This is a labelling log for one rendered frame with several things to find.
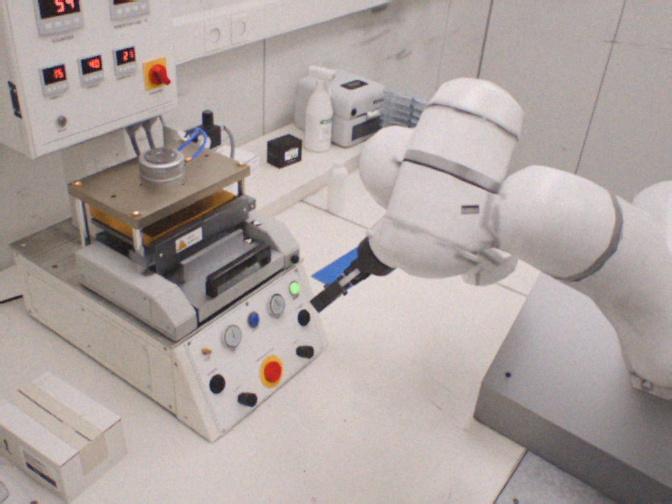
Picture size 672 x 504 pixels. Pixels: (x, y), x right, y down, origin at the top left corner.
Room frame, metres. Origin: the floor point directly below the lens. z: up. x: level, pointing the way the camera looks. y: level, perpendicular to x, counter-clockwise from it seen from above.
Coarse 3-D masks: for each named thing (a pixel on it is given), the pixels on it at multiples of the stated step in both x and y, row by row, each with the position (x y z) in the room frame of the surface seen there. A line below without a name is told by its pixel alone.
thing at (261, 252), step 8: (256, 248) 1.02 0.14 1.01; (264, 248) 1.03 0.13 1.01; (240, 256) 0.99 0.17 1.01; (248, 256) 1.00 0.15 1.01; (256, 256) 1.01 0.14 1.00; (264, 256) 1.02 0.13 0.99; (232, 264) 0.97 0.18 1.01; (240, 264) 0.97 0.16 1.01; (248, 264) 0.99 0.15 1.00; (216, 272) 0.94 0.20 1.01; (224, 272) 0.94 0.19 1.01; (232, 272) 0.96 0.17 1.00; (240, 272) 0.97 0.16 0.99; (208, 280) 0.92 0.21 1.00; (216, 280) 0.92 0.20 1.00; (224, 280) 0.94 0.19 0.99; (208, 288) 0.92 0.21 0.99; (216, 288) 0.92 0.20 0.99; (216, 296) 0.92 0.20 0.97
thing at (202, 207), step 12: (216, 192) 1.13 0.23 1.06; (228, 192) 1.13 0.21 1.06; (192, 204) 1.08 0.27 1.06; (204, 204) 1.08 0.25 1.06; (216, 204) 1.08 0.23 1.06; (96, 216) 1.04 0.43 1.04; (108, 216) 1.02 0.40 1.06; (168, 216) 1.03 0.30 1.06; (180, 216) 1.03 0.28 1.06; (192, 216) 1.04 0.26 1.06; (108, 228) 1.02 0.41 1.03; (120, 228) 1.00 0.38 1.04; (144, 228) 0.98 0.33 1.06; (156, 228) 0.99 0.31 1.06; (168, 228) 0.99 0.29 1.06; (132, 240) 0.99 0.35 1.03; (144, 240) 0.97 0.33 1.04
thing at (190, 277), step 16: (224, 240) 1.04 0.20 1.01; (240, 240) 1.07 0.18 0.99; (192, 256) 0.98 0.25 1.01; (208, 256) 1.00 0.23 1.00; (224, 256) 1.04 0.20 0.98; (272, 256) 1.06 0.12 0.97; (176, 272) 0.99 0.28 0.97; (192, 272) 0.97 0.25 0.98; (208, 272) 0.99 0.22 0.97; (256, 272) 1.01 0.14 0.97; (272, 272) 1.04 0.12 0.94; (192, 288) 0.94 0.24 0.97; (224, 288) 0.95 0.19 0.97; (240, 288) 0.97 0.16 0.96; (192, 304) 0.90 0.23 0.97; (208, 304) 0.91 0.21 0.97; (224, 304) 0.94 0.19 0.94
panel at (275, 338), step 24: (264, 288) 1.02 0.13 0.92; (288, 288) 1.06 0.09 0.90; (240, 312) 0.96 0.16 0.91; (264, 312) 0.99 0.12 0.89; (288, 312) 1.03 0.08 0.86; (312, 312) 1.08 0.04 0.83; (216, 336) 0.90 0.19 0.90; (264, 336) 0.97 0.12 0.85; (288, 336) 1.01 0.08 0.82; (312, 336) 1.05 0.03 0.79; (192, 360) 0.85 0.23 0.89; (216, 360) 0.88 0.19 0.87; (240, 360) 0.91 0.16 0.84; (264, 360) 0.94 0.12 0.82; (288, 360) 0.98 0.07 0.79; (240, 384) 0.89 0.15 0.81; (264, 384) 0.92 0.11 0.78; (216, 408) 0.83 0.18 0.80; (240, 408) 0.86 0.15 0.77
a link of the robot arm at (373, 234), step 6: (384, 216) 0.95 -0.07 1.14; (378, 222) 0.95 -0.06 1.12; (372, 228) 0.96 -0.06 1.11; (378, 228) 0.94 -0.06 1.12; (366, 234) 0.94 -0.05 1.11; (372, 234) 0.94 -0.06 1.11; (378, 234) 0.93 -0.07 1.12; (372, 240) 0.93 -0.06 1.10; (372, 246) 0.93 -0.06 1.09; (378, 246) 0.92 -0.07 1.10; (378, 252) 0.92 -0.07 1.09; (378, 258) 0.92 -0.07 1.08; (384, 258) 0.91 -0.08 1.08; (390, 264) 0.92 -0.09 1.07
